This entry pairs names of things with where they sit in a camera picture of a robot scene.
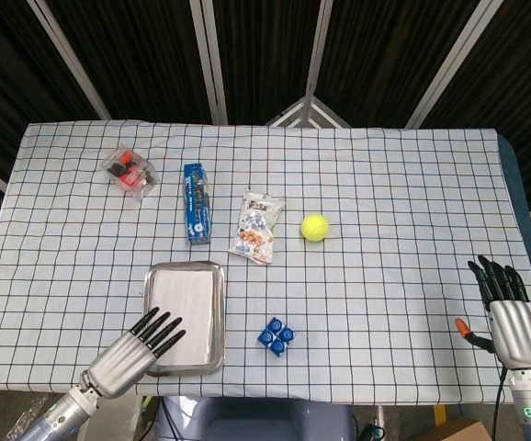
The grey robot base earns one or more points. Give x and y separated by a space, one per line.
251 420

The metal tray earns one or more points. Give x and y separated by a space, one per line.
222 321

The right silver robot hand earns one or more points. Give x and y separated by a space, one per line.
516 328

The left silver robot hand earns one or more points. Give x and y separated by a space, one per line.
132 353

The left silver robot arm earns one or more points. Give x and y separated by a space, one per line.
59 413

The white grid tablecloth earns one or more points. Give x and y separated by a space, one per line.
339 184

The blue rectangular box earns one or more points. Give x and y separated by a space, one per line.
197 204

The white snack bag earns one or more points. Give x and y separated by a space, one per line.
256 229

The brown cardboard box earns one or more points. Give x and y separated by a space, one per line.
454 431

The yellow tennis ball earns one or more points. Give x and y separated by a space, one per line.
314 227

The blue four-pack bottle carton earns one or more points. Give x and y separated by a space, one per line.
277 337

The clear box with red items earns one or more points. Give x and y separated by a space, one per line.
130 177

